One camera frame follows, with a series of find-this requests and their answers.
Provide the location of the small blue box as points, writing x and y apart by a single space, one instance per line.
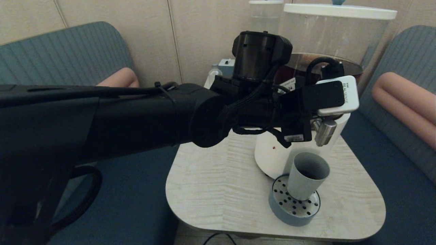
226 68

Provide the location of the blue knob of tea lid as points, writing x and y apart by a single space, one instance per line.
339 2

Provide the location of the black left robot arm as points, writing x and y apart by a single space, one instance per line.
102 122

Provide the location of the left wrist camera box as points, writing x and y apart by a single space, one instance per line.
351 98

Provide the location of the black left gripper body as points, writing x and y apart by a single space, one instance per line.
265 112

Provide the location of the blue upholstered bench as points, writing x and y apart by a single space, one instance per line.
68 54
391 190

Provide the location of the small clear water dispenser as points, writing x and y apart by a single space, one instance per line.
265 17

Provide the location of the grey-blue plastic cup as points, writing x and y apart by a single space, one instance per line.
303 187

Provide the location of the white lid of tea dispenser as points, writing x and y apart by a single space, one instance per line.
340 12

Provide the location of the white lid of water dispenser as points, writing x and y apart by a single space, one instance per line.
265 1

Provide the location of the small clear glass bottle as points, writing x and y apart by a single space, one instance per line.
214 73

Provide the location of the large tea drink dispenser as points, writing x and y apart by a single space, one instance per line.
269 160

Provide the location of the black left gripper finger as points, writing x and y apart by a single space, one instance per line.
316 124

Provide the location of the steel tap of tea dispenser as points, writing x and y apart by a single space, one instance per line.
326 132

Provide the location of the large blue perforated drip tray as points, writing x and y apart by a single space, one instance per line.
282 214

